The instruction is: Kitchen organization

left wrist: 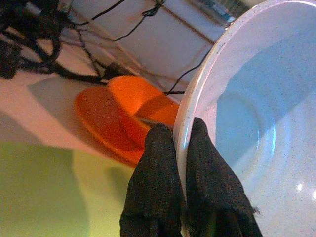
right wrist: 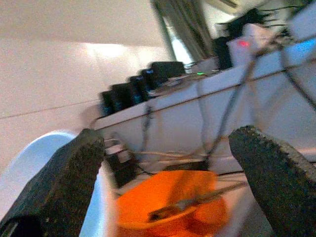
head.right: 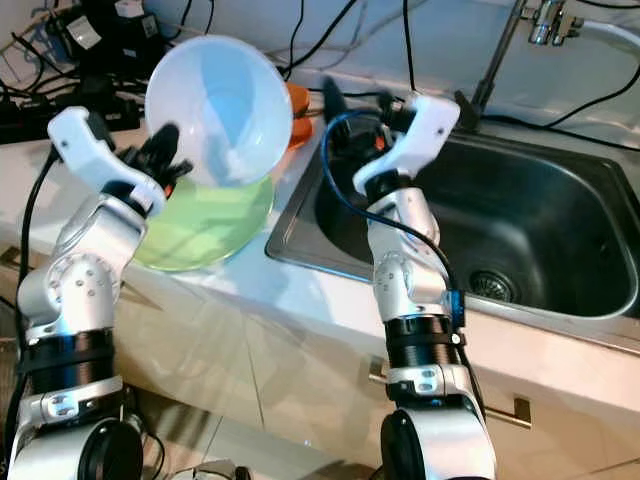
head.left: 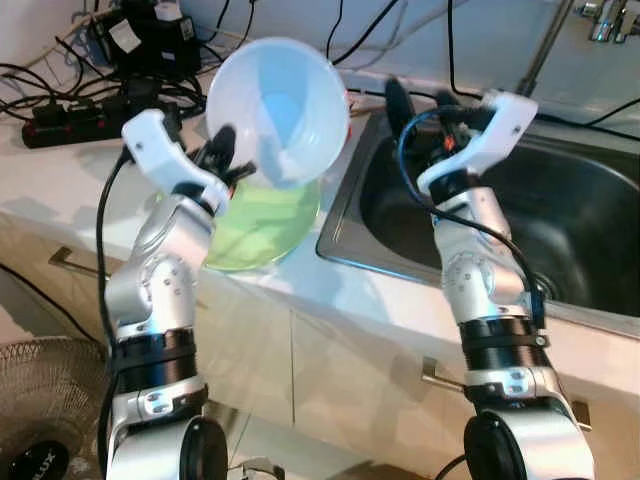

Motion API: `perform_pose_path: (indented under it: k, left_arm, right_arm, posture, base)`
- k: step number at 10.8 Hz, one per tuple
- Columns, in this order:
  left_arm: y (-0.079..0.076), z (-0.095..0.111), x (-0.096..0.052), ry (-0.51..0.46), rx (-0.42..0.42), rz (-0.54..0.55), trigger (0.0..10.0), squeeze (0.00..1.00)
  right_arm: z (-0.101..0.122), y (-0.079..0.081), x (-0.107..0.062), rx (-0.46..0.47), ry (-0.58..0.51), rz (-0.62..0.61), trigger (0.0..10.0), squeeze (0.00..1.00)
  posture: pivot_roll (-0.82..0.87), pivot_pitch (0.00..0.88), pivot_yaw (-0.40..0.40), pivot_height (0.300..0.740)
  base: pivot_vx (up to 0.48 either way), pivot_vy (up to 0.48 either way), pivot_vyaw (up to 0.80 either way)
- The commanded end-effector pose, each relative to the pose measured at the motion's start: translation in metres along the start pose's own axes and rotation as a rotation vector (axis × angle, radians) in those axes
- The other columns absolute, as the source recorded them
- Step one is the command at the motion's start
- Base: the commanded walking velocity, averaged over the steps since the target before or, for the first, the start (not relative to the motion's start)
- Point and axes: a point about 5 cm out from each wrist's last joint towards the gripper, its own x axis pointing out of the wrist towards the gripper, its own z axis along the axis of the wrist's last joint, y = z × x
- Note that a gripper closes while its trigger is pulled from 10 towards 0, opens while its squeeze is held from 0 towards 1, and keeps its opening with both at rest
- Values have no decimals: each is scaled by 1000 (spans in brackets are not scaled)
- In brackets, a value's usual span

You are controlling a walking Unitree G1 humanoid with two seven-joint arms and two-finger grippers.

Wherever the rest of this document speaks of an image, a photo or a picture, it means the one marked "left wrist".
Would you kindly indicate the orange bowl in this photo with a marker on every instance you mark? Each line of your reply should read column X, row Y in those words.
column 133, row 91

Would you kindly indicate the large black power adapter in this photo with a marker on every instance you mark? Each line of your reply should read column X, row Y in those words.
column 24, row 17

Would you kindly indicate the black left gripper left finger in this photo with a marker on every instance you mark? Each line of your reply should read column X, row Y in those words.
column 153, row 192

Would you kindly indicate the green plate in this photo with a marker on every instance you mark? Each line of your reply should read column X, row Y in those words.
column 49, row 192

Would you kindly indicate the orange plate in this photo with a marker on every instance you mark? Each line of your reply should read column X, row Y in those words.
column 98, row 116

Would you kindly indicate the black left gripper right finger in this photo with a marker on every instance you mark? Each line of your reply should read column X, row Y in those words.
column 212, row 202

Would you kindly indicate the white bowl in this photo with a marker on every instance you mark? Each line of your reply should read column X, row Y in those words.
column 259, row 111

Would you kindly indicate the metal fork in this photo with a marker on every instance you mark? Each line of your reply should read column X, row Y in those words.
column 148, row 121

